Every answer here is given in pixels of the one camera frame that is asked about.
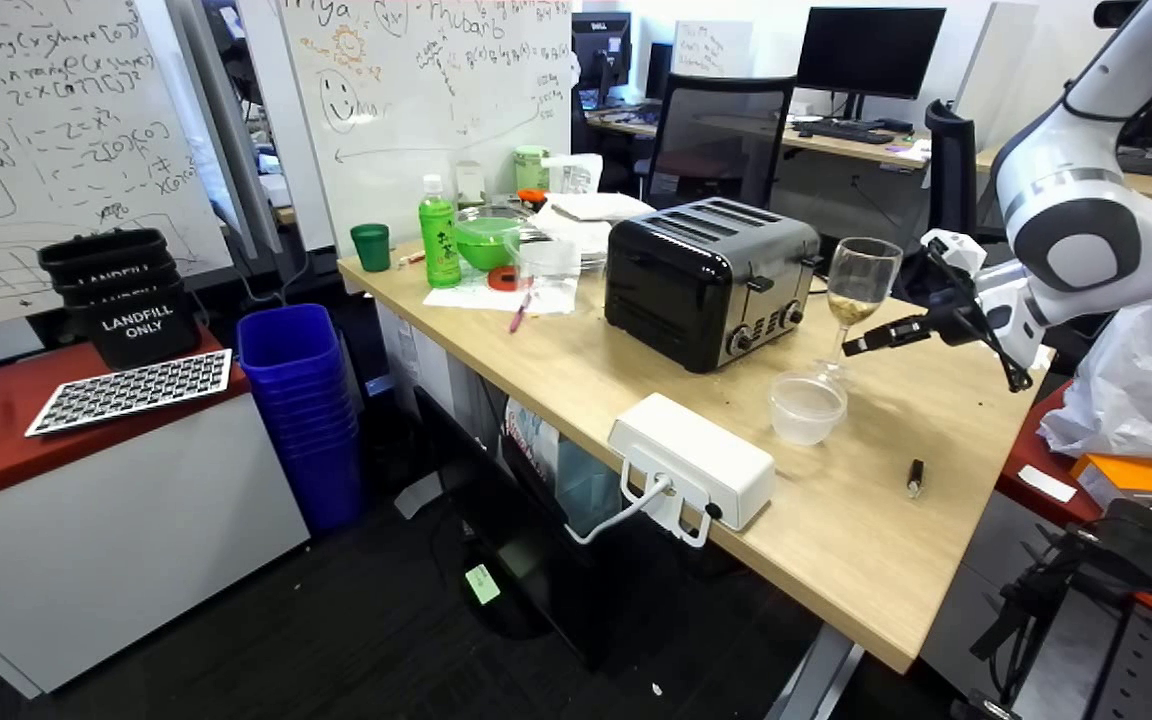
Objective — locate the red tape roll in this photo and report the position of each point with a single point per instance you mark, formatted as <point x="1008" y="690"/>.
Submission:
<point x="507" y="278"/>

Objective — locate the white cabinet red top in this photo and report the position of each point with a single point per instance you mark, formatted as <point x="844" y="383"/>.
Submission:
<point x="109" y="533"/>

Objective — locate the clear wine glass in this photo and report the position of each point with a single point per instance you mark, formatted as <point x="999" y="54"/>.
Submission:
<point x="862" y="265"/>

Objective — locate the black keyboard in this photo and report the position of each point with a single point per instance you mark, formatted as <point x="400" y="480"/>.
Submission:
<point x="844" y="134"/>

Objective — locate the large black computer monitor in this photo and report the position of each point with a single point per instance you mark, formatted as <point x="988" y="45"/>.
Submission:
<point x="871" y="54"/>

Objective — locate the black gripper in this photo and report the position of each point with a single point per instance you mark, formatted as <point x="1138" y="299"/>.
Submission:
<point x="969" y="310"/>

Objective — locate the white rectangular box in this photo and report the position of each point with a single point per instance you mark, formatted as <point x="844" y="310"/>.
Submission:
<point x="688" y="461"/>

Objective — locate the red pen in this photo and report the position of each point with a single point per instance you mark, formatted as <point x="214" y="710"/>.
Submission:
<point x="523" y="312"/>

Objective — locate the green plastic bowl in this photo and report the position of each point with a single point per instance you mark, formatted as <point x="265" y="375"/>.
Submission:
<point x="484" y="246"/>

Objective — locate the whiteboard with dense writing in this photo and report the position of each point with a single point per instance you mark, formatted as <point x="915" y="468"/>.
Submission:
<point x="58" y="134"/>

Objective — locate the green cup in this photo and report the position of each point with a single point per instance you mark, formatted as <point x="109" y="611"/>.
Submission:
<point x="368" y="248"/>

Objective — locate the red side table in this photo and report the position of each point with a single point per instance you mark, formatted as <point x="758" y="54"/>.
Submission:
<point x="1039" y="466"/>

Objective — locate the black mesh office chair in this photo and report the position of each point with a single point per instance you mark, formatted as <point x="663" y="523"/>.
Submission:
<point x="720" y="143"/>

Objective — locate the white paper sheet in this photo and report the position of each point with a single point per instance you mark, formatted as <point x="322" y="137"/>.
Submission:
<point x="471" y="299"/>

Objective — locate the black silver toaster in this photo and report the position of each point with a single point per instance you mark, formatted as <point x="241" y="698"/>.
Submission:
<point x="699" y="284"/>

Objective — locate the blue bin stack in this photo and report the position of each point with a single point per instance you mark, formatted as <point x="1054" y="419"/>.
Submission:
<point x="298" y="402"/>

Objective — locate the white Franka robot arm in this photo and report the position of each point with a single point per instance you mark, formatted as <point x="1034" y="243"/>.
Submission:
<point x="1110" y="202"/>

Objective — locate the white plastic bag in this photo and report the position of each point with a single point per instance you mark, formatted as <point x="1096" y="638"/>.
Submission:
<point x="1141" y="387"/>

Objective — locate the black stacked trays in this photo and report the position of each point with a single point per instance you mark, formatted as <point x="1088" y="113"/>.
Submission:
<point x="121" y="301"/>

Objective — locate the green plastic bottle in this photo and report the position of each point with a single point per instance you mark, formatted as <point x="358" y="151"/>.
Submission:
<point x="440" y="243"/>

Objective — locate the small black computer monitor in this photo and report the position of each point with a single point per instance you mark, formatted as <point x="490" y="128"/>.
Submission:
<point x="602" y="54"/>

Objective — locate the whiteboard with smiley drawing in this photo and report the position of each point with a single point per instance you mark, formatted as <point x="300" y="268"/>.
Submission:
<point x="431" y="93"/>

